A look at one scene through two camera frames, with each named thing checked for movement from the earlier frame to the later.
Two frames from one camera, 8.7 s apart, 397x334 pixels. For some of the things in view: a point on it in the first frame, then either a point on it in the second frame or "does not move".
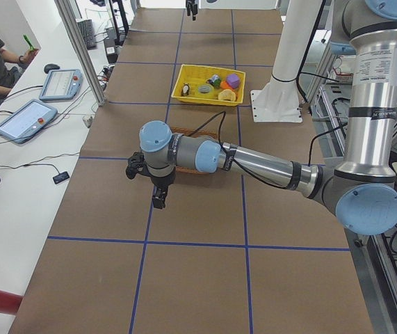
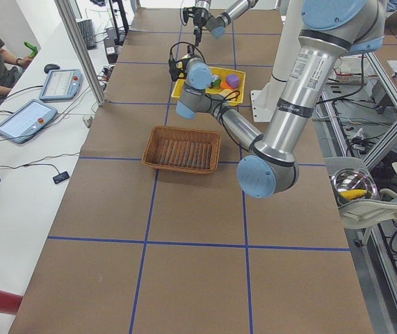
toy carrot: (224, 85) does not move
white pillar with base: (279, 100) does not move
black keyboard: (87, 28) does not move
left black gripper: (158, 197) to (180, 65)
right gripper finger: (195, 11) to (200, 15)
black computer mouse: (49, 67) does not move
